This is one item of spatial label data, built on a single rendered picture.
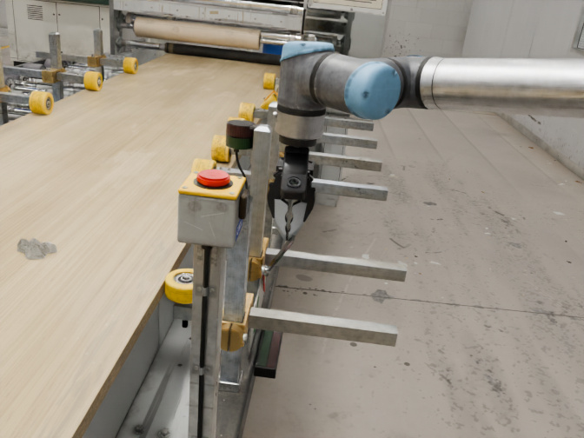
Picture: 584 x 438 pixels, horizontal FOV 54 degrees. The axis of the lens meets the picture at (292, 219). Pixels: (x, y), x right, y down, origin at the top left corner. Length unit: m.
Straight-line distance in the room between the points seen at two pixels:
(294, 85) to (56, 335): 0.57
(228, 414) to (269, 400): 1.11
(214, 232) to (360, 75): 0.38
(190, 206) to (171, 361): 0.74
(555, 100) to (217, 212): 0.52
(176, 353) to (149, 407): 0.18
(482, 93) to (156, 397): 0.87
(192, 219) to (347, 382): 1.74
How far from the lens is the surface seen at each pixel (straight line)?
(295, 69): 1.01
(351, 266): 1.33
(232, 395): 1.17
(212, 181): 0.68
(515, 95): 0.94
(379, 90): 0.94
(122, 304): 1.06
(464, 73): 0.98
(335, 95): 0.95
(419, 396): 2.38
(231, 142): 1.19
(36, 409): 0.87
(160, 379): 1.33
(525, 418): 2.46
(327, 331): 1.12
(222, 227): 0.68
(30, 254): 1.24
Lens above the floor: 1.46
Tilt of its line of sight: 23 degrees down
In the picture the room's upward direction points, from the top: 6 degrees clockwise
